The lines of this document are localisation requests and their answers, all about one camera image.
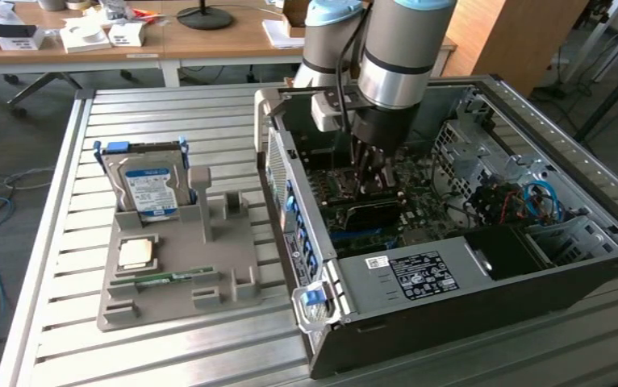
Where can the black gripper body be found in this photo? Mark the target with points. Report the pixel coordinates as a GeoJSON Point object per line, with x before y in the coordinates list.
{"type": "Point", "coordinates": [385, 127]}

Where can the black low-profile graphics card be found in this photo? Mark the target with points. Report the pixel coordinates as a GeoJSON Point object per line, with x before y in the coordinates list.
{"type": "Point", "coordinates": [369, 215]}

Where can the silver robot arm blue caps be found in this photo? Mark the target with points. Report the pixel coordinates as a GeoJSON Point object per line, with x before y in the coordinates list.
{"type": "Point", "coordinates": [401, 48]}

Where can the metal CPU socket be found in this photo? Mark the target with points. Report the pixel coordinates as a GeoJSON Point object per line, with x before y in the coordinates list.
{"type": "Point", "coordinates": [336, 185]}

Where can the green motherboard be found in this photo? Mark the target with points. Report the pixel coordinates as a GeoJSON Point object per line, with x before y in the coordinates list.
{"type": "Point", "coordinates": [422, 209]}

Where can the blue card retention clip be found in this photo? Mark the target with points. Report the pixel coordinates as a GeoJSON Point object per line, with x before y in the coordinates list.
{"type": "Point", "coordinates": [300, 224]}
{"type": "Point", "coordinates": [314, 268]}
{"type": "Point", "coordinates": [308, 247]}
{"type": "Point", "coordinates": [288, 195]}

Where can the blue long expansion slot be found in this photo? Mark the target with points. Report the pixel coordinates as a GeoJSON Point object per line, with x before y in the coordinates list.
{"type": "Point", "coordinates": [358, 233]}

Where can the grey power supply unit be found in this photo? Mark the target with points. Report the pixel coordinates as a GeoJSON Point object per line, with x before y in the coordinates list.
{"type": "Point", "coordinates": [369, 282]}

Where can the white paper stack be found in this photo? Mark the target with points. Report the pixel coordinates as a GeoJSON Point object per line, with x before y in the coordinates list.
{"type": "Point", "coordinates": [282, 36]}

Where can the brown cardboard box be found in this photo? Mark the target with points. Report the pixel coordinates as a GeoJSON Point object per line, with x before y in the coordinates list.
{"type": "Point", "coordinates": [294, 12]}

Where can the blue case latch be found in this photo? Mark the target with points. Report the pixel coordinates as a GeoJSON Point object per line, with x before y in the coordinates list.
{"type": "Point", "coordinates": [310, 299]}

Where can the white power adapter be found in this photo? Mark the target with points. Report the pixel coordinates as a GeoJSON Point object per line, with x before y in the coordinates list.
{"type": "Point", "coordinates": [560, 60]}

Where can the grey plastic parts rack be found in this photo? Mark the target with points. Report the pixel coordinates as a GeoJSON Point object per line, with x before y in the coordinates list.
{"type": "Point", "coordinates": [191, 250]}

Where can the silver disk bay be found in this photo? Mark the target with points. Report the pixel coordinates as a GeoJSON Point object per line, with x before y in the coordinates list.
{"type": "Point", "coordinates": [578, 242]}

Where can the hard disk in blue caddy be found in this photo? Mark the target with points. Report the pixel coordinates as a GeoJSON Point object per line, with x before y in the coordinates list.
{"type": "Point", "coordinates": [150, 189]}

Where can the black round lamp base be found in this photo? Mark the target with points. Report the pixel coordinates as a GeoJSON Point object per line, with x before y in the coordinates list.
{"type": "Point", "coordinates": [205, 20]}

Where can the open black PC case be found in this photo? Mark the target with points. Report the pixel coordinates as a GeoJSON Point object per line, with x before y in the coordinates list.
{"type": "Point", "coordinates": [502, 322]}

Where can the black metal table leg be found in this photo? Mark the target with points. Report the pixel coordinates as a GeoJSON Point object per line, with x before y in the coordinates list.
{"type": "Point", "coordinates": [614, 86]}

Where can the green RAM stick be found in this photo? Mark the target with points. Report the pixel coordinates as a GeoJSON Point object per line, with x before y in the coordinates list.
{"type": "Point", "coordinates": [169, 278]}

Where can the silver CPU chip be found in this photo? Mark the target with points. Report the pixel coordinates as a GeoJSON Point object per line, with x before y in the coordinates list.
{"type": "Point", "coordinates": [135, 253]}

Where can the orange small item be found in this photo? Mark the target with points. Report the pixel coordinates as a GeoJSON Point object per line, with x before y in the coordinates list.
{"type": "Point", "coordinates": [146, 15]}

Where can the small white labelled box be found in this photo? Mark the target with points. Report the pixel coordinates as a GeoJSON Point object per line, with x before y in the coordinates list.
{"type": "Point", "coordinates": [126, 36]}

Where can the white tape roll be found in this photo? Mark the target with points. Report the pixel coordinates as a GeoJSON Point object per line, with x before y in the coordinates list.
{"type": "Point", "coordinates": [91, 34]}

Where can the flat white cardboard box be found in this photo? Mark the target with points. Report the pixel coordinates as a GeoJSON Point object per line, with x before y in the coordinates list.
{"type": "Point", "coordinates": [81, 46]}

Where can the brown tape roll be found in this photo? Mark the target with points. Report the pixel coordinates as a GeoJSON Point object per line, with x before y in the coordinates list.
{"type": "Point", "coordinates": [79, 4]}

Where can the black wheeled chair base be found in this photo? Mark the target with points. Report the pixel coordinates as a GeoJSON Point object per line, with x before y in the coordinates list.
{"type": "Point", "coordinates": [18, 109]}

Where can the grey cup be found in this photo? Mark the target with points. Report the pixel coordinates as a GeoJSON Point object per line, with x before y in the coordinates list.
{"type": "Point", "coordinates": [51, 5]}

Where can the white box black top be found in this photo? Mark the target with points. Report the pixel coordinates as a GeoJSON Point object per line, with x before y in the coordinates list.
{"type": "Point", "coordinates": [18, 42]}

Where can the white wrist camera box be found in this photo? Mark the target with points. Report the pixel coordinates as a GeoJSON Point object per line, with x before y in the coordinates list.
{"type": "Point", "coordinates": [325, 115]}

